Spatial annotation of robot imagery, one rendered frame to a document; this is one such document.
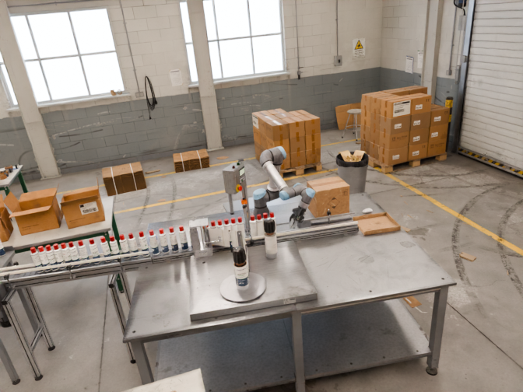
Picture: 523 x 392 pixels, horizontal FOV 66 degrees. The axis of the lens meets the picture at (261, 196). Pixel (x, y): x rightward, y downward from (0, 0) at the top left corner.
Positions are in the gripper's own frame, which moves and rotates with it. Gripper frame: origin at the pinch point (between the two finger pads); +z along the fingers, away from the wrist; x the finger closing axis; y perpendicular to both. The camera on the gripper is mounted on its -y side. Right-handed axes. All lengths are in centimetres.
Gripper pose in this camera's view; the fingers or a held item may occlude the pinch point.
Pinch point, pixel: (290, 226)
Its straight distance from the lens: 322.8
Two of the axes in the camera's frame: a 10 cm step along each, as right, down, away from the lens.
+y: 1.5, 4.0, -9.0
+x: 9.0, 3.3, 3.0
